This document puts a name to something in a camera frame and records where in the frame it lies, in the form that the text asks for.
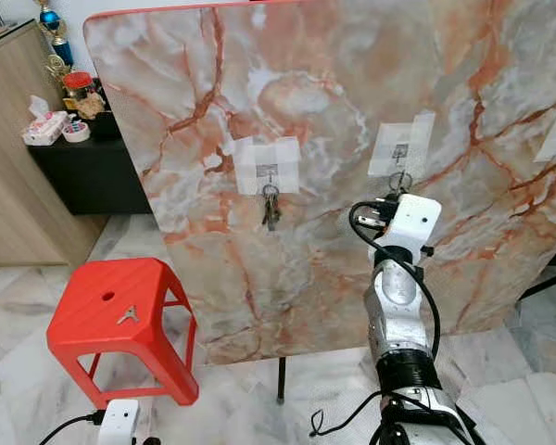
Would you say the red lid jar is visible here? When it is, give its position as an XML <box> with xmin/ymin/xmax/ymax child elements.
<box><xmin>62</xmin><ymin>70</ymin><xmax>95</xmax><ymax>101</ymax></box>

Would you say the black hanging robot cable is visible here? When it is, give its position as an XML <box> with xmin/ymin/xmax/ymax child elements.
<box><xmin>309</xmin><ymin>394</ymin><xmax>390</xmax><ymax>439</ymax></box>

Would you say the marble pattern table board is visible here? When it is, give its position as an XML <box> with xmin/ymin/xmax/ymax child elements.
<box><xmin>83</xmin><ymin>0</ymin><xmax>556</xmax><ymax>365</ymax></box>

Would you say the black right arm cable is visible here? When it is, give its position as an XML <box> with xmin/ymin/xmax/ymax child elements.
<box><xmin>348</xmin><ymin>200</ymin><xmax>443</xmax><ymax>362</ymax></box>

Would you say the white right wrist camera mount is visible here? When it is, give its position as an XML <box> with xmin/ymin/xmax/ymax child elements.
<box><xmin>380</xmin><ymin>193</ymin><xmax>443</xmax><ymax>265</ymax></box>

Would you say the red plastic stool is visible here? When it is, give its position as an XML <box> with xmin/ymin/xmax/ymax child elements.
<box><xmin>46</xmin><ymin>257</ymin><xmax>199</xmax><ymax>409</ymax></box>

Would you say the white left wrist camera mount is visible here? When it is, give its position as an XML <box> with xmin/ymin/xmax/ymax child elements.
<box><xmin>97</xmin><ymin>400</ymin><xmax>140</xmax><ymax>445</ymax></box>

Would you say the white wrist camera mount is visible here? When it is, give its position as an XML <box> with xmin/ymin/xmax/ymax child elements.
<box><xmin>97</xmin><ymin>400</ymin><xmax>140</xmax><ymax>445</ymax></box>
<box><xmin>380</xmin><ymin>193</ymin><xmax>443</xmax><ymax>265</ymax></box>

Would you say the brown fuzzy toy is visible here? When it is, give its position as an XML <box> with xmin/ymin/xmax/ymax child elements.
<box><xmin>76</xmin><ymin>93</ymin><xmax>106</xmax><ymax>120</ymax></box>

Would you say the low black cabinet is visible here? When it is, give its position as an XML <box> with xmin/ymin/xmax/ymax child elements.
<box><xmin>28</xmin><ymin>137</ymin><xmax>154</xmax><ymax>216</ymax></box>

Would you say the blue and gold trophy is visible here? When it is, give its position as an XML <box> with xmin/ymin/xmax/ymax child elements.
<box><xmin>35</xmin><ymin>0</ymin><xmax>75</xmax><ymax>80</ymax></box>

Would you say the light wooden cabinet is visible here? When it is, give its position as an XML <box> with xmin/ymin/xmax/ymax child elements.
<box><xmin>0</xmin><ymin>19</ymin><xmax>94</xmax><ymax>270</ymax></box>

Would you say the thin black table leg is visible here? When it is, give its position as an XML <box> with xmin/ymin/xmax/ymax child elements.
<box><xmin>276</xmin><ymin>357</ymin><xmax>287</xmax><ymax>404</ymax></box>

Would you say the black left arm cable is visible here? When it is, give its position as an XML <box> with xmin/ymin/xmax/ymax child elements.
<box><xmin>37</xmin><ymin>411</ymin><xmax>103</xmax><ymax>445</ymax></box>

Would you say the pink tissue pack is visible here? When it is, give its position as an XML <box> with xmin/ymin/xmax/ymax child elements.
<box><xmin>21</xmin><ymin>95</ymin><xmax>69</xmax><ymax>147</ymax></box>

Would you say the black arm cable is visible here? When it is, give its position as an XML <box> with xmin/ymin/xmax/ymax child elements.
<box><xmin>348</xmin><ymin>200</ymin><xmax>443</xmax><ymax>362</ymax></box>
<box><xmin>37</xmin><ymin>411</ymin><xmax>103</xmax><ymax>445</ymax></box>

